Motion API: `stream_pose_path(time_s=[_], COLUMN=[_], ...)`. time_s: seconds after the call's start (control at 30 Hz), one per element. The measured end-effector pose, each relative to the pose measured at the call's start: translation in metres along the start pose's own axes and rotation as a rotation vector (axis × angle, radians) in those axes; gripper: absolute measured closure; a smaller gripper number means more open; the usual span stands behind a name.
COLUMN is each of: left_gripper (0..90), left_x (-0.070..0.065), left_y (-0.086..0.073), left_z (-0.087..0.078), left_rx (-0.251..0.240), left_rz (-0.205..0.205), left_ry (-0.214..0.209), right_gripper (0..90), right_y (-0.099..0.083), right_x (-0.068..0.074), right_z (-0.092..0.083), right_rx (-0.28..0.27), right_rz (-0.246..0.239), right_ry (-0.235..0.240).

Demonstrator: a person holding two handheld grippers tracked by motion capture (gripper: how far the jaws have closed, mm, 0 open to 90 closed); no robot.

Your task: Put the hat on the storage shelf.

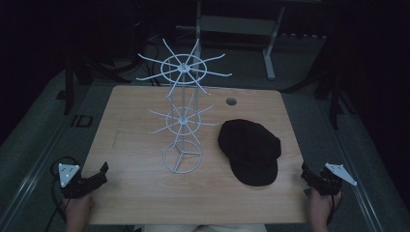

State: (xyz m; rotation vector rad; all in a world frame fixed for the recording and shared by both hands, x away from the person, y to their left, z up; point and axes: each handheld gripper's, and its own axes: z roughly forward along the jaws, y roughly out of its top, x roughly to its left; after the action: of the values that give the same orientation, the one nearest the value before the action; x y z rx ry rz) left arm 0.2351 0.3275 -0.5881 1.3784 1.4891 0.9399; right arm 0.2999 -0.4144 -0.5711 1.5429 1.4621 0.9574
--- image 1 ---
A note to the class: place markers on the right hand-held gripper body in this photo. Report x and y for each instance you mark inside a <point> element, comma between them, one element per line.
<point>332,180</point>

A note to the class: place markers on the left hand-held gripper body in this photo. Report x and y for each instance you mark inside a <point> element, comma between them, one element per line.
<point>74,185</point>

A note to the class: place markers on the black cap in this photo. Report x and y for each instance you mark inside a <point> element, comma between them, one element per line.
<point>249,148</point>

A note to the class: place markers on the person's left hand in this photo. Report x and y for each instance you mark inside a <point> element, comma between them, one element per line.
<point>79,211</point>

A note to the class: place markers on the person's right hand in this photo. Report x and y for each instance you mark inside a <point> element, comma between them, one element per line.
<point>319,209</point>

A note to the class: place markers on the black metal stand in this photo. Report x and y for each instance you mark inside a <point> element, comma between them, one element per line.
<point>335,96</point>
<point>69,87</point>

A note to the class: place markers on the power strip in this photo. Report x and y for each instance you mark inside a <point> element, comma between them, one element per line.
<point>303,35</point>

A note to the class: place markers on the black square floor bracket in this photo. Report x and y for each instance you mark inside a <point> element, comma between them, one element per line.
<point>82,121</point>

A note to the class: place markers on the grey metal desk frame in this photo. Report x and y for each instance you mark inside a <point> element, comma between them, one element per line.
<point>238,25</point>

